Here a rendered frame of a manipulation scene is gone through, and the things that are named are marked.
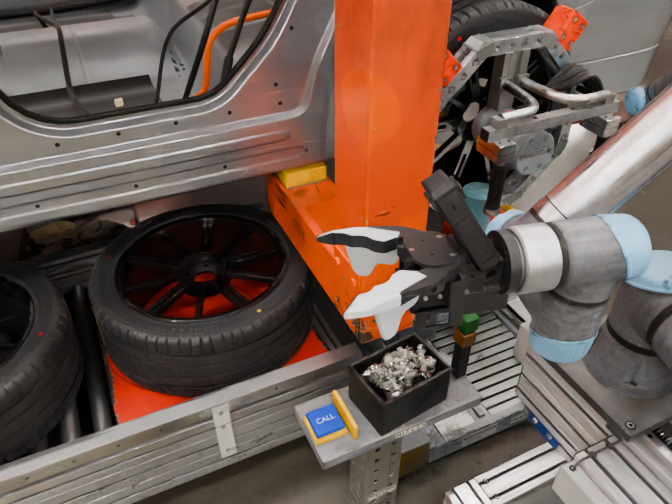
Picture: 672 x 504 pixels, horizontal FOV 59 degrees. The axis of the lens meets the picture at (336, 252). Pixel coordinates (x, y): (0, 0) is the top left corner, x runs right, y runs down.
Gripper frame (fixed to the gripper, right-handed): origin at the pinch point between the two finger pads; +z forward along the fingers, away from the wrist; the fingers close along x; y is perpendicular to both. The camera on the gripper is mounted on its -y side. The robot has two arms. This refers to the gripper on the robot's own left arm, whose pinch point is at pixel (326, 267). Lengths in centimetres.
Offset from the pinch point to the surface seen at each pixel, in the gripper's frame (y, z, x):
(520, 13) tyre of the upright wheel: -6, -73, 106
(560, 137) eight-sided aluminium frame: 31, -91, 107
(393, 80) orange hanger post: -4, -23, 55
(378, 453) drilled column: 85, -18, 47
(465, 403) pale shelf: 73, -40, 47
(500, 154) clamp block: 21, -55, 74
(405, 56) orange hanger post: -8, -25, 55
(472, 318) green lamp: 51, -42, 52
